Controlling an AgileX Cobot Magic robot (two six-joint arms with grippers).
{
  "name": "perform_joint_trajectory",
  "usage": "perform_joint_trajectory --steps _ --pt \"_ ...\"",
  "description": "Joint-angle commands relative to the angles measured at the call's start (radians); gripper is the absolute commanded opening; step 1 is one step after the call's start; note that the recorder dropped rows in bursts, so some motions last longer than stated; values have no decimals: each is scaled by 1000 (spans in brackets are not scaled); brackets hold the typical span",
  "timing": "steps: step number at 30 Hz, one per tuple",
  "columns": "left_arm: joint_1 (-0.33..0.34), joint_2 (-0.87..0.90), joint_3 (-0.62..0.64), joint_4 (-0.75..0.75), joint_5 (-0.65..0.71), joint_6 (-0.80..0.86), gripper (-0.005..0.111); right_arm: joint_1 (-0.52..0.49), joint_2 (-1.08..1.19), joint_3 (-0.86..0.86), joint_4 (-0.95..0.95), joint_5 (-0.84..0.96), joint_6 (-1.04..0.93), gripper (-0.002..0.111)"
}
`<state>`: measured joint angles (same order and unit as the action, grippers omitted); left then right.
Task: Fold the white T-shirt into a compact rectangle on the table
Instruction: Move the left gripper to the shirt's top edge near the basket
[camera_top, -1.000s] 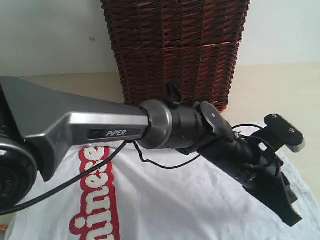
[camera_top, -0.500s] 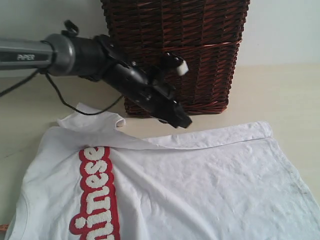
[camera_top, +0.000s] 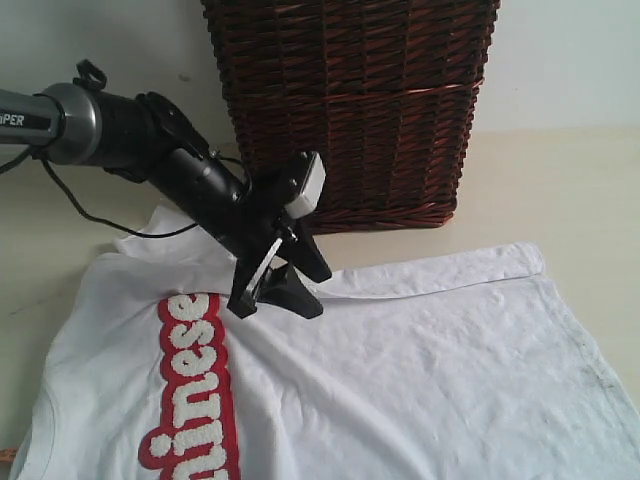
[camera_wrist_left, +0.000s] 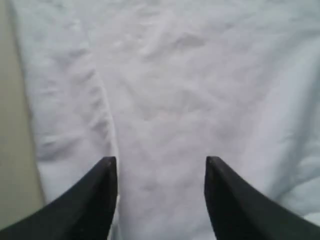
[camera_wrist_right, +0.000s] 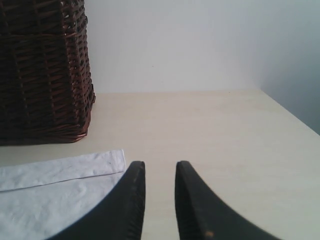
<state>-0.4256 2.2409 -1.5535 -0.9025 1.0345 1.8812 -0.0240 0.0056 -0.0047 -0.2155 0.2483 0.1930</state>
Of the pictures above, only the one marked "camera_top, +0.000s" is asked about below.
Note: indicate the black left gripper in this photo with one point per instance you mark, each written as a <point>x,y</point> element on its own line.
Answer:
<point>267,246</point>

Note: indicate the white t-shirt red logo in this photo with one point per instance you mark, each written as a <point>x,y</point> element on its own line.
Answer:
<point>466,366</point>

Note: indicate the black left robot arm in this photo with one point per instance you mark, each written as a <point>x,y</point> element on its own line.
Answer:
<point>144,139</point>

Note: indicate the dark brown wicker basket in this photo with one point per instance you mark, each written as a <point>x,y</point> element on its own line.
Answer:
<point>385,91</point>

